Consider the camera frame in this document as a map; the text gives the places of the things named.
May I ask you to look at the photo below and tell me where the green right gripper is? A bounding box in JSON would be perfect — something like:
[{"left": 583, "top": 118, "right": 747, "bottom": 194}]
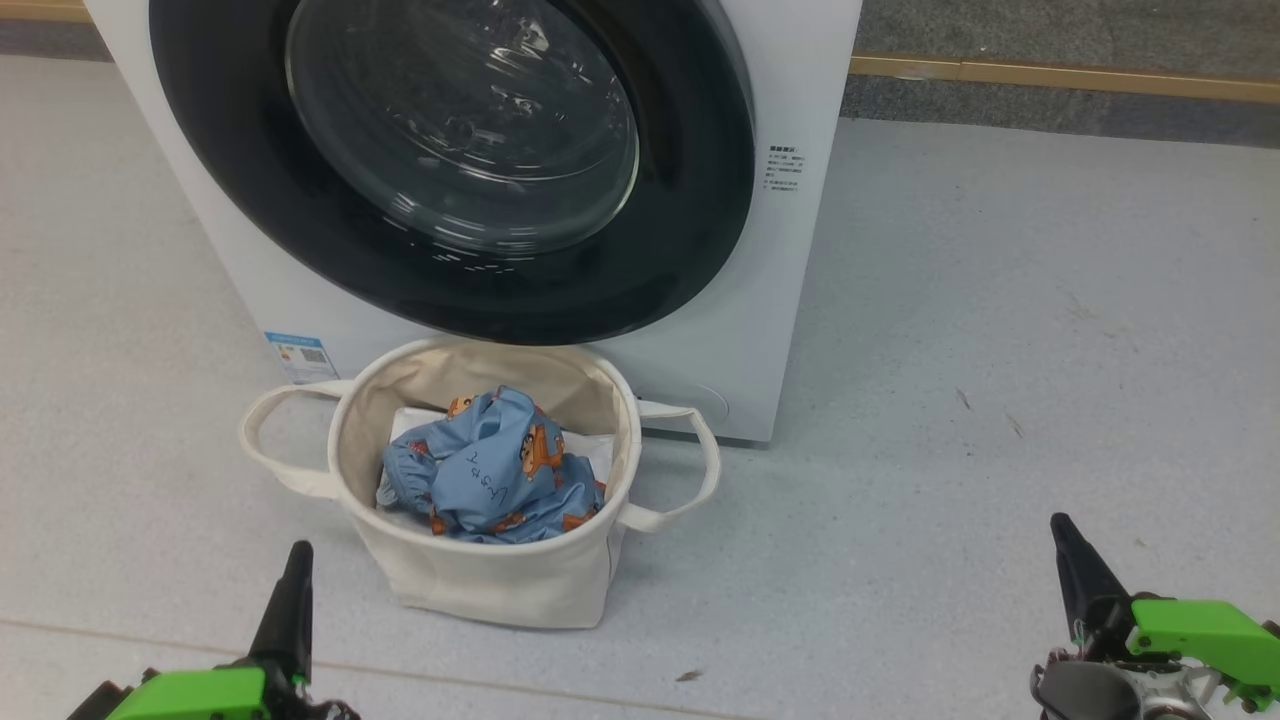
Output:
[{"left": 1050, "top": 513, "right": 1280, "bottom": 703}]

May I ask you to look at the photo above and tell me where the washing machine door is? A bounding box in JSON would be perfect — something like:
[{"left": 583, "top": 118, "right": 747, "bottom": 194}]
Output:
[{"left": 148, "top": 0, "right": 757, "bottom": 347}]

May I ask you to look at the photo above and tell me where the round filter cover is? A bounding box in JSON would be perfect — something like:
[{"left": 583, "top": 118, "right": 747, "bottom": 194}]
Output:
[{"left": 688, "top": 378, "right": 733, "bottom": 426}]

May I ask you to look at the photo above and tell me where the blue energy label sticker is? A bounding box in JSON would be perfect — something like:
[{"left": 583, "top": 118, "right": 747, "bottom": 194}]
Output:
[{"left": 264, "top": 331, "right": 330, "bottom": 387}]

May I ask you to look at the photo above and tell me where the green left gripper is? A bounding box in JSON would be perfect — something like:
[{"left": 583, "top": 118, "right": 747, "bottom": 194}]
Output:
[{"left": 104, "top": 541, "right": 316, "bottom": 720}]

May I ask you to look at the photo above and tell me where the blue patterned garment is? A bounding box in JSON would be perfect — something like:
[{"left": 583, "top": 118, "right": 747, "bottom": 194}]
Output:
[{"left": 379, "top": 386, "right": 607, "bottom": 546}]

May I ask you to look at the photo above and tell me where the white cloth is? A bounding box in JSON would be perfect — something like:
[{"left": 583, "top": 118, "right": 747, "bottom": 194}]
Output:
[{"left": 376, "top": 404, "right": 614, "bottom": 542}]

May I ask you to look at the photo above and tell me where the cream canvas laundry basket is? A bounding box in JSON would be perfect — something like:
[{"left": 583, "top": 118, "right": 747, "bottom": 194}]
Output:
[{"left": 239, "top": 337, "right": 722, "bottom": 631}]

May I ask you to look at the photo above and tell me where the white front-load washing machine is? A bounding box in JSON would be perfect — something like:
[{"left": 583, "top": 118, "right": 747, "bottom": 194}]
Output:
[{"left": 83, "top": 0, "right": 864, "bottom": 447}]

